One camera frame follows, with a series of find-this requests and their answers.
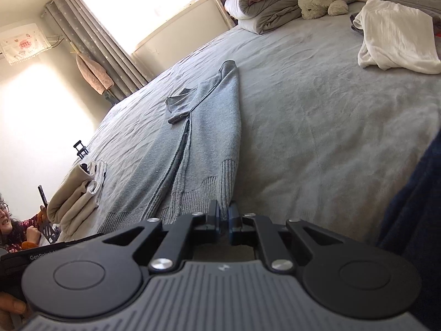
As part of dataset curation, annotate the small black chair stand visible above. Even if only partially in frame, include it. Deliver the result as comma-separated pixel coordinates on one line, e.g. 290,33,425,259
73,140,89,159

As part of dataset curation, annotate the operator hand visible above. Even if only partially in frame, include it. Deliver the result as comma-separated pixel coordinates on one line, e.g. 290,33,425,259
0,292,27,330

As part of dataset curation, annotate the grey knit sweater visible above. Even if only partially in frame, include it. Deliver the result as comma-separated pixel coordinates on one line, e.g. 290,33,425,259
99,61,241,233

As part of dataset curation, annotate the hanging peach quilted jacket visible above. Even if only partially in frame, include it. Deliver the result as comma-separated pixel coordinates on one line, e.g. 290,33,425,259
76,53,114,95

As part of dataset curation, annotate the grey patterned left curtain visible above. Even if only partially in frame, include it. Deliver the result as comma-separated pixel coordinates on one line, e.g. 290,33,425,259
45,0,149,105

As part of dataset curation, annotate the operator dark blue clothing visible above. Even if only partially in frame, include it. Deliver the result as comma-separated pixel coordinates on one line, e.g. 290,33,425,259
377,135,441,330

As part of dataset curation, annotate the wall air conditioner cover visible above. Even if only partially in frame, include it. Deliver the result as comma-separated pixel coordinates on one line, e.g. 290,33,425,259
1,23,52,65

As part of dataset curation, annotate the grey bed sheet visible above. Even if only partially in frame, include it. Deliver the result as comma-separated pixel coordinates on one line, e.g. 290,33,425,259
75,16,440,243

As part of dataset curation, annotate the folded beige clothes stack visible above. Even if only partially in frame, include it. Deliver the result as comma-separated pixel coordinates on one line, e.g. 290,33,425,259
46,161,107,237

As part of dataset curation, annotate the dark grey garment under white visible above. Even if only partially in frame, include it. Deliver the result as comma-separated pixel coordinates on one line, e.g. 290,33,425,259
349,14,364,36

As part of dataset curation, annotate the white crumpled garment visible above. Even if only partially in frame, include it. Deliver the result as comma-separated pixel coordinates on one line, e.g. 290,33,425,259
357,0,440,75

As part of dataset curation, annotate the person with glasses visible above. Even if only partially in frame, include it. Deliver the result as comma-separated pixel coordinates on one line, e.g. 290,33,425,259
1,196,48,253

